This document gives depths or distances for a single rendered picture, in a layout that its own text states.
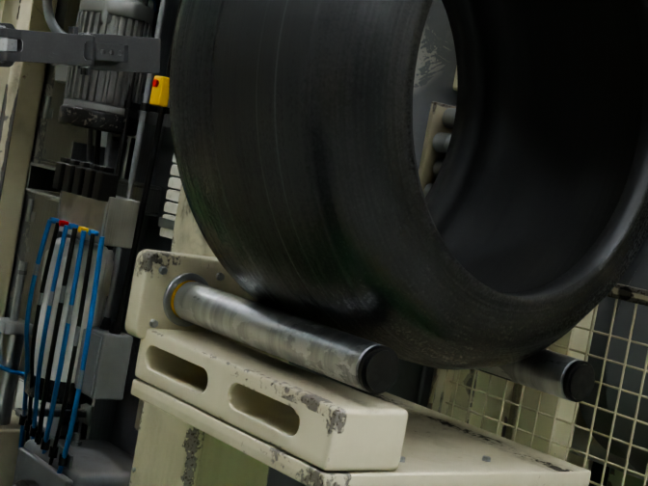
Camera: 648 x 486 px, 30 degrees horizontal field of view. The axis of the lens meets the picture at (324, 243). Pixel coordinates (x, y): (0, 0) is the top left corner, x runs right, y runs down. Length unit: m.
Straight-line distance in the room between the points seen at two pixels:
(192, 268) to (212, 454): 0.24
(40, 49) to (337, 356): 0.39
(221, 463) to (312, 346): 0.38
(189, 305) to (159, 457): 0.26
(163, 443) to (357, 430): 0.45
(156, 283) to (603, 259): 0.48
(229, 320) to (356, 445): 0.23
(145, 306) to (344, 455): 0.35
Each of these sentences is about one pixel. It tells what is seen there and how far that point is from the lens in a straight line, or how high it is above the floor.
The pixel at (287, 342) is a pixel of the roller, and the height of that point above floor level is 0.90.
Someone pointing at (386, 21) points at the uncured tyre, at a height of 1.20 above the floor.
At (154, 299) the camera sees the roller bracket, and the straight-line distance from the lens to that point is 1.35.
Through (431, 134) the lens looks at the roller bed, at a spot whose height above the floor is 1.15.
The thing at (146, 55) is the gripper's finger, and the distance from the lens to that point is 1.06.
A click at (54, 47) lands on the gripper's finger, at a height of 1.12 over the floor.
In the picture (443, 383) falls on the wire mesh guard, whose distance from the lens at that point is 1.70.
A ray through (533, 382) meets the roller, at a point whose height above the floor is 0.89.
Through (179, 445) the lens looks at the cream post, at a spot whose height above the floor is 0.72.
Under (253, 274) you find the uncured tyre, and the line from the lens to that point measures 1.20.
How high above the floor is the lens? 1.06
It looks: 3 degrees down
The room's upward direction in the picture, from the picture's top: 10 degrees clockwise
